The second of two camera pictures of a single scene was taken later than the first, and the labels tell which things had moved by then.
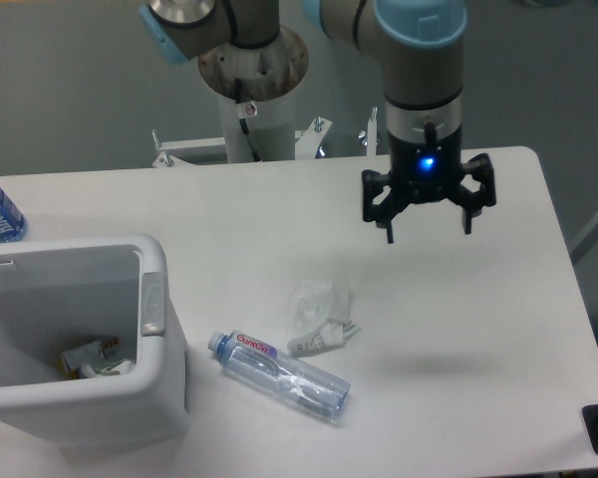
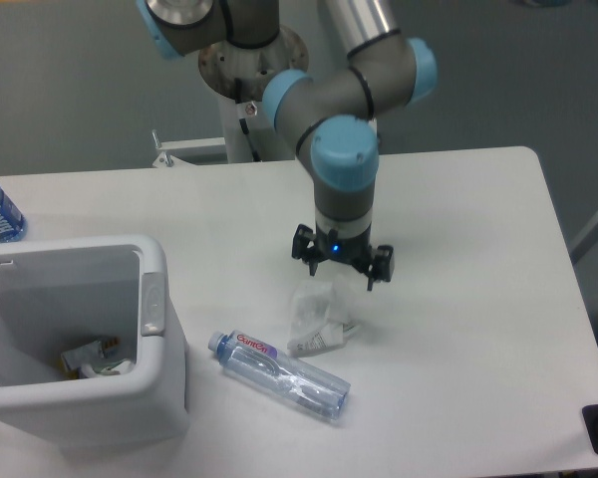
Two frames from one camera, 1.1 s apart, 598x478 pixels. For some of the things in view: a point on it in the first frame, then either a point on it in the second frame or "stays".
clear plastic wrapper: (319, 316) stays
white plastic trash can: (38, 298) stays
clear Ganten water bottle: (280, 375) stays
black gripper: (424, 172) to (354, 251)
